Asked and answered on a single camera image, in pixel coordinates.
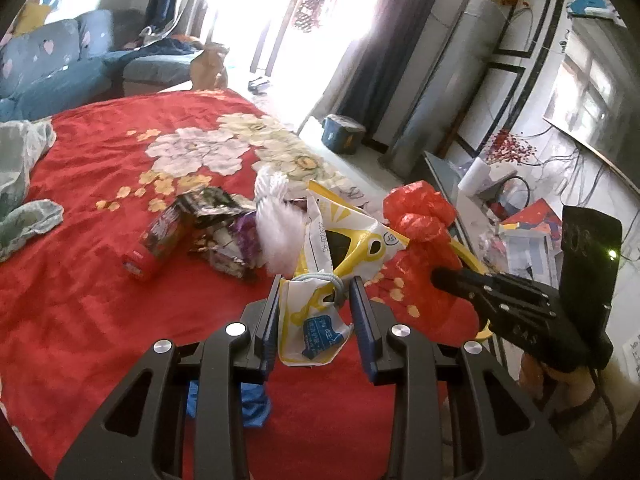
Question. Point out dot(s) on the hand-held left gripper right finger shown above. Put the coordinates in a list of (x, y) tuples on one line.
[(360, 320)]

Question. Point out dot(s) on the person's right hand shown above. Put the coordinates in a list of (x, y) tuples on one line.
[(550, 385)]

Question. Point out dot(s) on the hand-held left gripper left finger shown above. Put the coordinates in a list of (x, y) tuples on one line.
[(272, 312)]

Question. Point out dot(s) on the dark snack wrapper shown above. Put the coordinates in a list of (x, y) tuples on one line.
[(215, 215)]

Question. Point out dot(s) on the blue storage box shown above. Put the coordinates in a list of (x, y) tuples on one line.
[(342, 135)]

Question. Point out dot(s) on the pale green cloth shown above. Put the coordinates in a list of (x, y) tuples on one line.
[(20, 160)]

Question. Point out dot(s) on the red floral blanket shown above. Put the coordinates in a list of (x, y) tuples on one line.
[(100, 310)]

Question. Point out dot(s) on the purple wrapper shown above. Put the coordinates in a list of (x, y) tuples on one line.
[(249, 240)]

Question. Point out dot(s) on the blue cloth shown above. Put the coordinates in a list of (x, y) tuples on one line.
[(255, 405)]

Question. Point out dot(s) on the red plastic bag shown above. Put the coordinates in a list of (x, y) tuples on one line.
[(425, 240)]

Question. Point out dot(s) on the yellow white plastic bag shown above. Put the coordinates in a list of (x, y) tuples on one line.
[(320, 240)]

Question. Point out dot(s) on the white feathery tuft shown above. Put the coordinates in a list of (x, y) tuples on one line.
[(280, 225)]

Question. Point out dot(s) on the wall television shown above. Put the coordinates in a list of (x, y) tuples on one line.
[(595, 105)]

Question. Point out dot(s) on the red berry decoration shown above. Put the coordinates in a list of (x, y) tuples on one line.
[(510, 147)]

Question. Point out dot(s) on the blue patterned sofa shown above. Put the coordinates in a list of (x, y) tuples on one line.
[(65, 70)]

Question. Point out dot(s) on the grey standing air conditioner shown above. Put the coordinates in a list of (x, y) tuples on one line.
[(450, 85)]

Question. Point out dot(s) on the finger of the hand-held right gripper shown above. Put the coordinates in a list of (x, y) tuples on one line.
[(500, 295)]

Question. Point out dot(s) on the small dark object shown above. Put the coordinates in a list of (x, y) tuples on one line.
[(259, 84)]

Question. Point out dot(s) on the white paper roll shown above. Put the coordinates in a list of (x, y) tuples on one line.
[(477, 175)]

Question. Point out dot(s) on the brown paper bag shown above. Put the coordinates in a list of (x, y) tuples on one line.
[(210, 67)]

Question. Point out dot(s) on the colourful paper booklet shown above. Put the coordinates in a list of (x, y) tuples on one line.
[(535, 230)]

